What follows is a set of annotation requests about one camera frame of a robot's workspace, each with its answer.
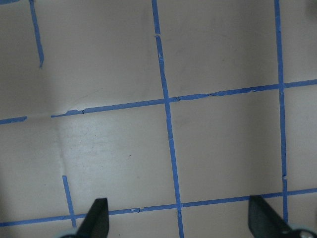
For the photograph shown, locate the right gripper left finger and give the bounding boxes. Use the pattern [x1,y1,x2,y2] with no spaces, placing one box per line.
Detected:
[75,198,109,238]

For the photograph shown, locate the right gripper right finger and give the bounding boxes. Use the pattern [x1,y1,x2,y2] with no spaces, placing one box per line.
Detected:
[248,195,297,238]

